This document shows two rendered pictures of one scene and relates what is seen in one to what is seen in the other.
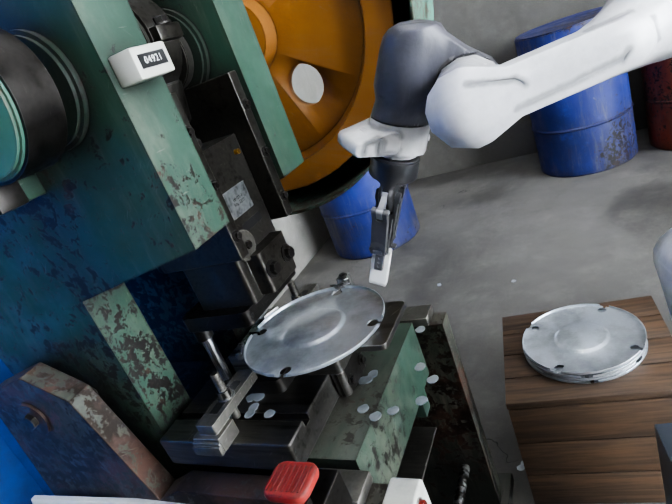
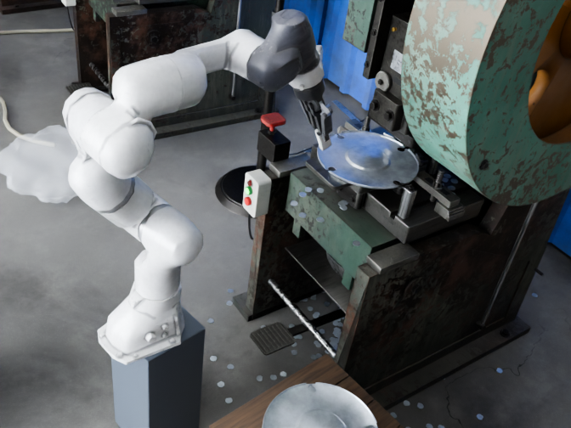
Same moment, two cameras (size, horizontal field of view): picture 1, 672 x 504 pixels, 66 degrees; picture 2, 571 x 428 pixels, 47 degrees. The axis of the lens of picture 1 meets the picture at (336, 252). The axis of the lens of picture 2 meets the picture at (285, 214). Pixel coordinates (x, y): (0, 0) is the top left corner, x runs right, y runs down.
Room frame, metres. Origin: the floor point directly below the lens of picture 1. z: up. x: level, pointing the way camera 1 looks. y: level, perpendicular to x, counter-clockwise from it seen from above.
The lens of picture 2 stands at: (1.27, -1.48, 1.77)
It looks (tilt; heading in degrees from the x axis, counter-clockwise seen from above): 37 degrees down; 111
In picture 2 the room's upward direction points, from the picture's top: 9 degrees clockwise
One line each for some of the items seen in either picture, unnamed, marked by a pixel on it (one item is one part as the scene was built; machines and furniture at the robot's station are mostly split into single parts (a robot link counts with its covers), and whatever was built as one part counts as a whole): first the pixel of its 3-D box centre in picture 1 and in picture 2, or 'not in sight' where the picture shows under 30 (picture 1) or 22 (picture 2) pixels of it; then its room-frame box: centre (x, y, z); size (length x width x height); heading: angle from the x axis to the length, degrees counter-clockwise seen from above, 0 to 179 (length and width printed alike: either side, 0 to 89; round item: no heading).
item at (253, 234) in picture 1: (225, 217); (411, 70); (0.94, 0.17, 1.04); 0.17 x 0.15 x 0.30; 60
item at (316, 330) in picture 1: (313, 326); (368, 158); (0.90, 0.09, 0.78); 0.29 x 0.29 x 0.01
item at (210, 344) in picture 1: (212, 349); not in sight; (0.92, 0.30, 0.81); 0.02 x 0.02 x 0.14
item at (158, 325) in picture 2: not in sight; (144, 312); (0.57, -0.52, 0.52); 0.22 x 0.19 x 0.14; 70
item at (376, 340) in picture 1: (346, 352); (350, 181); (0.87, 0.05, 0.72); 0.25 x 0.14 x 0.14; 60
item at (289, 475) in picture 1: (299, 496); (272, 127); (0.56, 0.17, 0.72); 0.07 x 0.06 x 0.08; 60
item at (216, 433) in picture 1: (223, 398); (363, 129); (0.82, 0.29, 0.76); 0.17 x 0.06 x 0.10; 150
